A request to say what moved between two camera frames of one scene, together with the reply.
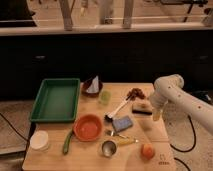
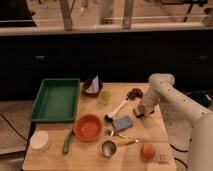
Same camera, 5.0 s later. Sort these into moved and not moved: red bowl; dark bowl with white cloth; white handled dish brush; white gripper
Moved: white gripper
Not moved: white handled dish brush; dark bowl with white cloth; red bowl
